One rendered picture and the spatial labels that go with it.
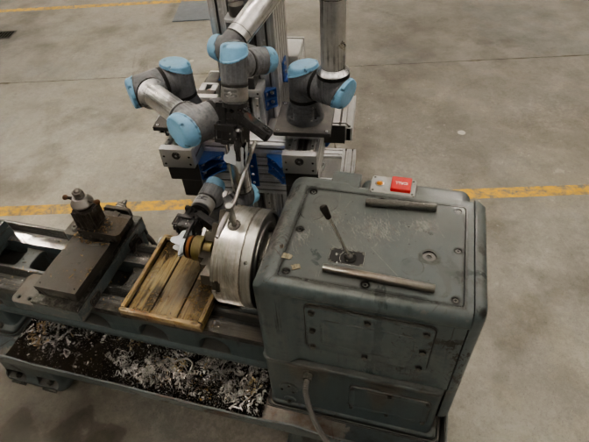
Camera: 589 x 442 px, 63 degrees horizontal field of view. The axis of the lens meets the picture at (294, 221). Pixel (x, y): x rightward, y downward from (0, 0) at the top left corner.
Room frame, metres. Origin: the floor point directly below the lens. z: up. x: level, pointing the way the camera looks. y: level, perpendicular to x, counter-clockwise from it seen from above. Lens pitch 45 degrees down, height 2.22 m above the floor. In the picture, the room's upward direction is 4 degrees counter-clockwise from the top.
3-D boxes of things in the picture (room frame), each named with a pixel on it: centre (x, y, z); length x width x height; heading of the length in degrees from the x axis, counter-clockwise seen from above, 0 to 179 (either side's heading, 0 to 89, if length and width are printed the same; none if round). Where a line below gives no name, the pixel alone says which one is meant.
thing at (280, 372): (0.91, -0.22, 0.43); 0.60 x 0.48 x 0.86; 72
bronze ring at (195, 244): (1.06, 0.31, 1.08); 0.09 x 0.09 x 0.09; 72
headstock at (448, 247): (0.91, -0.22, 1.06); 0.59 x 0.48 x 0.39; 72
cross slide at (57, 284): (1.23, 0.76, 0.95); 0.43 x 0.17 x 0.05; 162
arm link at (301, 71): (1.65, -0.08, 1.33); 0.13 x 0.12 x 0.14; 48
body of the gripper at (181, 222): (1.19, 0.35, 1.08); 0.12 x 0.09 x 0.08; 162
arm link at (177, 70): (1.75, 0.42, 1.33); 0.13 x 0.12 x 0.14; 123
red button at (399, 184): (1.09, -0.33, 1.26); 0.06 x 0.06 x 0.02; 72
